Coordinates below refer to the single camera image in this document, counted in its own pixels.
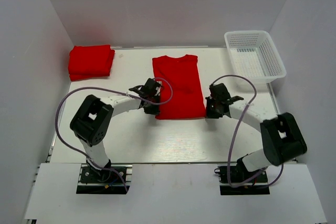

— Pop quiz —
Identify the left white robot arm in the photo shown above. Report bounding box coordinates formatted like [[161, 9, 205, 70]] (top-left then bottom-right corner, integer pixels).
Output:
[[70, 79, 162, 182]]

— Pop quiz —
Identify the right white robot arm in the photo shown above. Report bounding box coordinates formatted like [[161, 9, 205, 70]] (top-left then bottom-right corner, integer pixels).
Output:
[[206, 83, 308, 182]]

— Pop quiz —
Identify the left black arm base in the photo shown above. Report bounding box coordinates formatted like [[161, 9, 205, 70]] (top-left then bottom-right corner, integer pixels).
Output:
[[76, 164, 132, 195]]

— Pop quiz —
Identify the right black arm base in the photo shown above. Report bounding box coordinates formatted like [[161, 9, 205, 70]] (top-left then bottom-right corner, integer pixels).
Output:
[[214, 165, 270, 196]]

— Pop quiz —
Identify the folded red t shirt stack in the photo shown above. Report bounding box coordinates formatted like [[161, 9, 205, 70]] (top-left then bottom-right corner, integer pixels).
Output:
[[68, 45, 115, 81]]

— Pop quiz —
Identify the white plastic basket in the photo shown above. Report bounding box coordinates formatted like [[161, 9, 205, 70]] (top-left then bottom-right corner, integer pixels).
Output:
[[224, 30, 287, 85]]

